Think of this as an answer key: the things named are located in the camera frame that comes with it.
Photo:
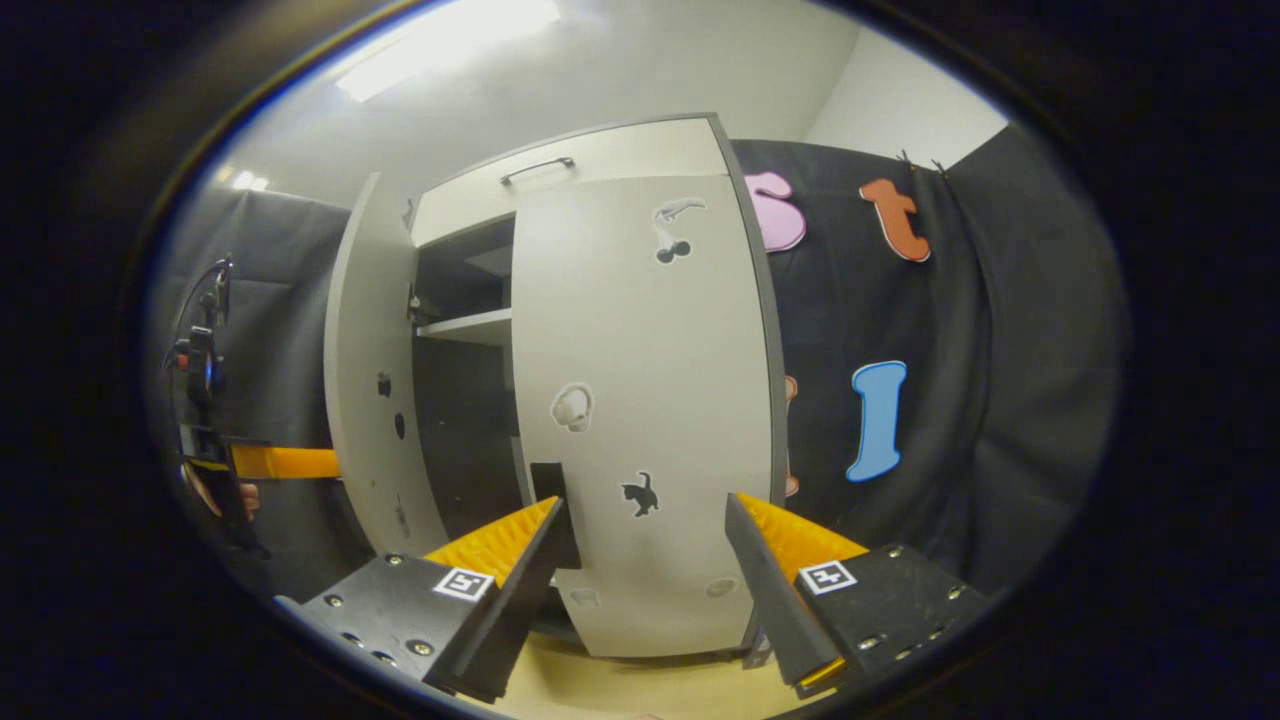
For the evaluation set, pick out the small ceiling light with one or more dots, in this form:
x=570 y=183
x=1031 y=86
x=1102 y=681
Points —
x=245 y=179

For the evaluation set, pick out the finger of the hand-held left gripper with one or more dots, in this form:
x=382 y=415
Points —
x=290 y=463

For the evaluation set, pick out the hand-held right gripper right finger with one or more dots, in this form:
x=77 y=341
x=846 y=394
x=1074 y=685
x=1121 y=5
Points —
x=770 y=600

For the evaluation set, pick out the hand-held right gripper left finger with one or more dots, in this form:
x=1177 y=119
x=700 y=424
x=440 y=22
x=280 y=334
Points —
x=520 y=600

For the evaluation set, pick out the white cabinet drawer front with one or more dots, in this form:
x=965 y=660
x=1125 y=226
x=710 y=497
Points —
x=620 y=155

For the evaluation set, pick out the white grey shoe cabinet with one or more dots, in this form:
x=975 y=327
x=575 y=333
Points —
x=465 y=420

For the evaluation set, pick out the white cabinet shelf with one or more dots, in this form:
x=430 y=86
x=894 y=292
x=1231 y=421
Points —
x=470 y=326

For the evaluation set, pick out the white cabinet door calendar sticker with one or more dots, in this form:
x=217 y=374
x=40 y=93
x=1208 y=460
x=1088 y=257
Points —
x=660 y=350

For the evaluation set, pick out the ceiling light panel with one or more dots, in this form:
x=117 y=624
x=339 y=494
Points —
x=440 y=45

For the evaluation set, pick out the white cabinet door camera sticker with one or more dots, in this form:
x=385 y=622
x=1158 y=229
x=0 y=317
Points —
x=375 y=300

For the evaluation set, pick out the metal door hinge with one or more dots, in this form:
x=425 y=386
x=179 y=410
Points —
x=417 y=305

